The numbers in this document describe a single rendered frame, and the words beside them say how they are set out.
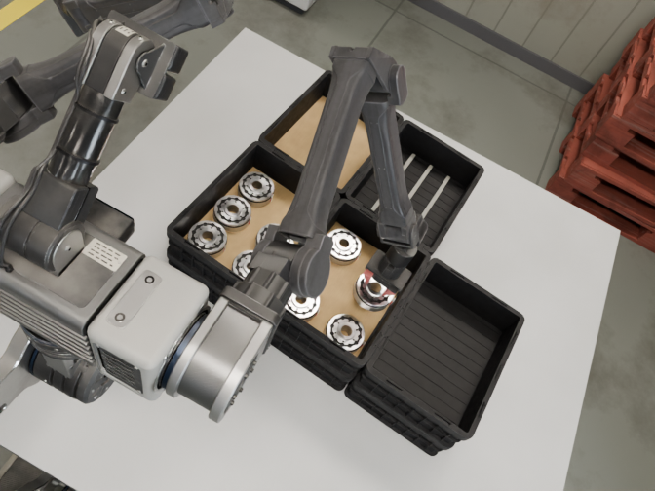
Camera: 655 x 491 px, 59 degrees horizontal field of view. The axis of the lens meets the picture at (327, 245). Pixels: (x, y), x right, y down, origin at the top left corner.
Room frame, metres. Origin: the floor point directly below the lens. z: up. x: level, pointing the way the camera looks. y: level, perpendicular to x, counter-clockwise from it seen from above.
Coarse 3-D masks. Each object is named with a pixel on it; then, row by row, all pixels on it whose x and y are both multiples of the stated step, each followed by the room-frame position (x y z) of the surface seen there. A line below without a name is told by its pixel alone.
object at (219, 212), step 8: (224, 200) 0.88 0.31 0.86; (232, 200) 0.89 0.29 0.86; (240, 200) 0.90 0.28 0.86; (216, 208) 0.84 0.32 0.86; (248, 208) 0.89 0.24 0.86; (216, 216) 0.82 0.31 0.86; (224, 216) 0.83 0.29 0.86; (240, 216) 0.86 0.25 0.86; (248, 216) 0.86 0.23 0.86; (232, 224) 0.82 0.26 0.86; (240, 224) 0.83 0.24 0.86
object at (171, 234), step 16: (256, 144) 1.05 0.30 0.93; (240, 160) 0.98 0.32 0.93; (288, 160) 1.05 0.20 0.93; (224, 176) 0.90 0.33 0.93; (208, 192) 0.84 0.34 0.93; (336, 192) 1.02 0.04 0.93; (192, 208) 0.77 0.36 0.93; (176, 224) 0.71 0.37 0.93; (176, 240) 0.67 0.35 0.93; (208, 256) 0.66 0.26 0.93; (224, 272) 0.64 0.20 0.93
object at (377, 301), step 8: (360, 280) 0.78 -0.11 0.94; (360, 288) 0.76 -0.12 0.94; (360, 296) 0.74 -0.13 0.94; (368, 296) 0.75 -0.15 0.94; (376, 296) 0.76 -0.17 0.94; (384, 296) 0.77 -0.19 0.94; (392, 296) 0.78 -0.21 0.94; (368, 304) 0.73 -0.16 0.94; (376, 304) 0.73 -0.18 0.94; (384, 304) 0.74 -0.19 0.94
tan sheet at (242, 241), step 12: (252, 168) 1.05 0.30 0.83; (228, 192) 0.93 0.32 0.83; (276, 192) 1.00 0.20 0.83; (288, 192) 1.02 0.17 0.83; (276, 204) 0.96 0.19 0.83; (288, 204) 0.98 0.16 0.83; (204, 216) 0.82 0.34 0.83; (252, 216) 0.89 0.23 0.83; (264, 216) 0.91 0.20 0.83; (276, 216) 0.92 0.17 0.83; (252, 228) 0.86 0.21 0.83; (228, 240) 0.79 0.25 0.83; (240, 240) 0.80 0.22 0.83; (252, 240) 0.82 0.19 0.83; (228, 252) 0.75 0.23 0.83; (240, 252) 0.77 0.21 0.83; (228, 264) 0.72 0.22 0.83
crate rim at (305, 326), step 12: (336, 204) 0.98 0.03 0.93; (348, 204) 1.00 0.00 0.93; (372, 216) 0.99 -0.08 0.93; (420, 252) 0.95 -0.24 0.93; (408, 288) 0.83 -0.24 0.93; (396, 312) 0.75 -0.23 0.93; (300, 324) 0.60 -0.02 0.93; (384, 324) 0.70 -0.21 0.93; (312, 336) 0.60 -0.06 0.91; (324, 336) 0.60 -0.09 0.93; (336, 348) 0.59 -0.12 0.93; (372, 348) 0.63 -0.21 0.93; (348, 360) 0.58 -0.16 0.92; (360, 360) 0.58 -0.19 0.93
